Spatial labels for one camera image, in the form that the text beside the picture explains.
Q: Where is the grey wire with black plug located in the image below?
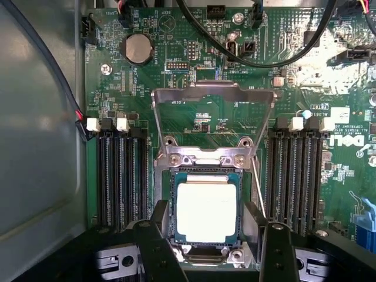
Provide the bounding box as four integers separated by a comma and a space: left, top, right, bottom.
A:
4, 0, 89, 142

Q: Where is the thin metal locking lever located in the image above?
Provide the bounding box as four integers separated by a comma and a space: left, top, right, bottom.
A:
251, 155, 268, 220

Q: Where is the blue plastic board connector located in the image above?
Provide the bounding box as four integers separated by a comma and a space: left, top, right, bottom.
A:
348, 190, 376, 257

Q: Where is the silver coin cell battery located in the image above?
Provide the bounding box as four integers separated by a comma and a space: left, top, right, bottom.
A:
120, 33, 155, 66

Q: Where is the internal USB port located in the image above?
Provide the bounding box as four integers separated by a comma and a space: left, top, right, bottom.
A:
226, 40, 240, 63

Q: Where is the thick black cable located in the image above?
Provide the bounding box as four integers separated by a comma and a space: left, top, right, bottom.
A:
175, 0, 339, 66

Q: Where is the silver metal socket cover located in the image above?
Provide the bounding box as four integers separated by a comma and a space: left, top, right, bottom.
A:
150, 79, 278, 165

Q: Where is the CPU socket with metal frame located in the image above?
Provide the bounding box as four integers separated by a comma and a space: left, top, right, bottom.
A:
152, 145, 266, 270

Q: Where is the black RAM slot white latch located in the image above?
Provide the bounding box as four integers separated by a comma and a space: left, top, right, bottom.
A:
279, 116, 304, 227
116, 117, 138, 233
307, 120, 335, 236
86, 117, 112, 229

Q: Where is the green Dell motherboard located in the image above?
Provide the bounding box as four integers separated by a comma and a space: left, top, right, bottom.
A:
83, 5, 376, 244

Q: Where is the black fan header connector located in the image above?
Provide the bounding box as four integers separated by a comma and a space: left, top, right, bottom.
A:
79, 14, 97, 45

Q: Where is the grey metal PC case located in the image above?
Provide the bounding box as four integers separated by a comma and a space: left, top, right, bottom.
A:
0, 0, 90, 282

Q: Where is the black plug with wires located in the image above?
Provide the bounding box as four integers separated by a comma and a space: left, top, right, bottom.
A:
116, 0, 135, 29
251, 0, 268, 29

